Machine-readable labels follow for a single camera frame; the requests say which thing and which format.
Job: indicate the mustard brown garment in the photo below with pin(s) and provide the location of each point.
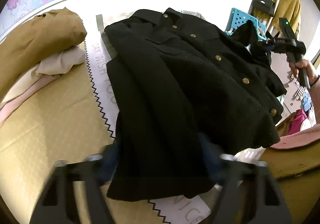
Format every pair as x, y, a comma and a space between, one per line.
37, 39

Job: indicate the beige cream folded cloth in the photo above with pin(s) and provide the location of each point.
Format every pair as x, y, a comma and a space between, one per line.
39, 76

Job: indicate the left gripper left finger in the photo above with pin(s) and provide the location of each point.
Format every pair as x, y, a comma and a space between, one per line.
57, 204

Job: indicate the black handbag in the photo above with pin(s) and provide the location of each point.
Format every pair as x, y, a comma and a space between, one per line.
265, 6

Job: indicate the black button coat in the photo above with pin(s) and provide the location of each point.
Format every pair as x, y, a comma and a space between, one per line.
182, 86

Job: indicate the magenta pink garment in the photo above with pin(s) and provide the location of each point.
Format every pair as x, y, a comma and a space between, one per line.
299, 123

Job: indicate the blue perforated hanging organizer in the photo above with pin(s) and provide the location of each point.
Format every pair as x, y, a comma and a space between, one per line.
237, 18

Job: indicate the patterned patchwork bedspread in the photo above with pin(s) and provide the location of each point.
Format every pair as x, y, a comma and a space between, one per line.
75, 116

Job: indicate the yellow hanging garment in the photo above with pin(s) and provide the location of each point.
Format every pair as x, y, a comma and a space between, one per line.
289, 9

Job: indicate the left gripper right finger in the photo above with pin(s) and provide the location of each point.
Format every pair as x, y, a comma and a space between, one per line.
249, 194

